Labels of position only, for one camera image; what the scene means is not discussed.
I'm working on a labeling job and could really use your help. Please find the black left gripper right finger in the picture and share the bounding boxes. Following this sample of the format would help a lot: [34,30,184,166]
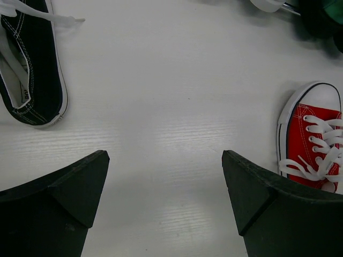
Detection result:
[222,150,342,256]

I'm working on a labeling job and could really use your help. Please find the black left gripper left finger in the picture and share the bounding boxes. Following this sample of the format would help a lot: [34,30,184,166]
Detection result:
[1,150,109,256]

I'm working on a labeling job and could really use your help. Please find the red canvas sneaker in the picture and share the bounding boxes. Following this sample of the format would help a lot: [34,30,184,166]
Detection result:
[277,81,342,193]

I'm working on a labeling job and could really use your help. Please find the black canvas sneaker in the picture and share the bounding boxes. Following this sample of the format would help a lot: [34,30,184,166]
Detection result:
[1,1,85,128]

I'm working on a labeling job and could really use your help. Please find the right dark green shoe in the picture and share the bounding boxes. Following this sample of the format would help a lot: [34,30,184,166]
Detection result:
[333,33,343,53]

